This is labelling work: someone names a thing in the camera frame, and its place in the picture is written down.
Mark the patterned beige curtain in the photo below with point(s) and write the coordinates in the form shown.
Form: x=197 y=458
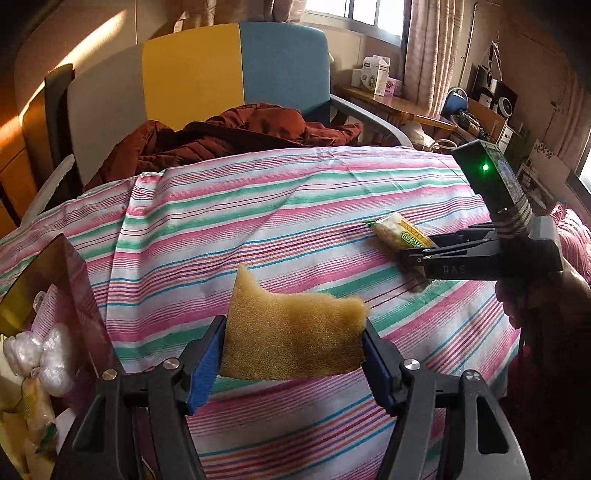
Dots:
x=432 y=49

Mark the white product boxes on shelf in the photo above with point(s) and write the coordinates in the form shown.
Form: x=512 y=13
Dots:
x=374 y=77

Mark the orange wooden wardrobe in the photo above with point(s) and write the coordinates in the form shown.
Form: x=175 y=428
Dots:
x=18 y=187

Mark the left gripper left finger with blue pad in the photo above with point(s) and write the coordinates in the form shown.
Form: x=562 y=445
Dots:
x=194 y=372

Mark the dark red jacket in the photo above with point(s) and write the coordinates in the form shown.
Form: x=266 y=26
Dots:
x=153 y=146

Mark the person right hand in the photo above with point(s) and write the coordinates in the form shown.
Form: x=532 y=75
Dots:
x=560 y=301

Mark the white plastic bag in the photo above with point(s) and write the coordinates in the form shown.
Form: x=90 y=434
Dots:
x=50 y=359

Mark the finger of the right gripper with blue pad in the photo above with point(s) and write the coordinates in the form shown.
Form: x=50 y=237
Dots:
x=472 y=236

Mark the grey yellow blue armchair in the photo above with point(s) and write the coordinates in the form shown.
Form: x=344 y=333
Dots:
x=191 y=76

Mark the red bedding at edge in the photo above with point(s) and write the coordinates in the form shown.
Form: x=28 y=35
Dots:
x=575 y=239

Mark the striped pink green bedsheet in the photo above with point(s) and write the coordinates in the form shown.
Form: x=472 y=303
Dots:
x=162 y=250

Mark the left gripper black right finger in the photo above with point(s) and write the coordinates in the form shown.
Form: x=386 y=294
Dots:
x=390 y=382

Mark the gold metal tin box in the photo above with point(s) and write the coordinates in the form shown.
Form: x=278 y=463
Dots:
x=92 y=442

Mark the wooden side shelf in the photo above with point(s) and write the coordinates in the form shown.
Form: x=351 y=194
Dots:
x=398 y=108

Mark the green yellow snack packet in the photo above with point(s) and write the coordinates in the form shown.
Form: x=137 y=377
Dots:
x=395 y=234

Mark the pink hair roller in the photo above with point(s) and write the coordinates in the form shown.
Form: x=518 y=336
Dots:
x=50 y=307

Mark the small brown sponge block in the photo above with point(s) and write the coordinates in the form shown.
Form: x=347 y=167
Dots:
x=279 y=336

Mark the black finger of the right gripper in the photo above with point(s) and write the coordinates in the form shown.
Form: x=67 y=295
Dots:
x=456 y=263

